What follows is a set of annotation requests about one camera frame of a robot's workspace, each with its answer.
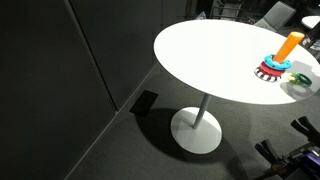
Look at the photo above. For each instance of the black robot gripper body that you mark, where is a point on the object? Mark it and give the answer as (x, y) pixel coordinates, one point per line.
(312, 33)

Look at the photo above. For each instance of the orange stacking toy rod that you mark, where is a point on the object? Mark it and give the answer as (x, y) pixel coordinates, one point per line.
(288, 46)

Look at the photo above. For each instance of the small white round table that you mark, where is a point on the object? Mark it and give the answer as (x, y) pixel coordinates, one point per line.
(311, 20)

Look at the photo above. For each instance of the grey office chair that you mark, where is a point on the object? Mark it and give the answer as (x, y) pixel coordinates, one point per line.
(276, 15)

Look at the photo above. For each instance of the dark mesh chair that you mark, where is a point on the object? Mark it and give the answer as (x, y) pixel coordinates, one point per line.
(226, 8)

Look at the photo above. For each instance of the black spring clamp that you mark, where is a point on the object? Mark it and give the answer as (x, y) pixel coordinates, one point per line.
(305, 128)

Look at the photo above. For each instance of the black floor plate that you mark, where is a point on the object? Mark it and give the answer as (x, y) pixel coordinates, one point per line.
(144, 103)

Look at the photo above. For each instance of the white table pedestal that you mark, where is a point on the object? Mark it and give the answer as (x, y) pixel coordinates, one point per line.
(196, 136)

